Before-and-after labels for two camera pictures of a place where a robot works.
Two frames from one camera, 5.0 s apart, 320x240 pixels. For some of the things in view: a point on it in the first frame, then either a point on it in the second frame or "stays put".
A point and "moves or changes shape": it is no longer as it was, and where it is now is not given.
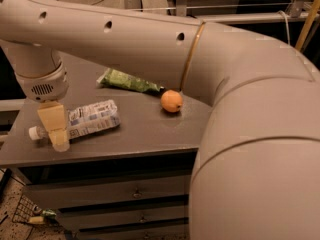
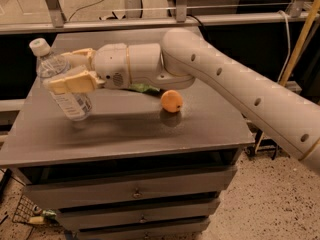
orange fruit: (171, 101) stays put
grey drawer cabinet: (130, 182) stays put
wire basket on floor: (24, 210) stays put
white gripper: (43, 87) to (110, 65)
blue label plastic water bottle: (83, 119) moves or changes shape
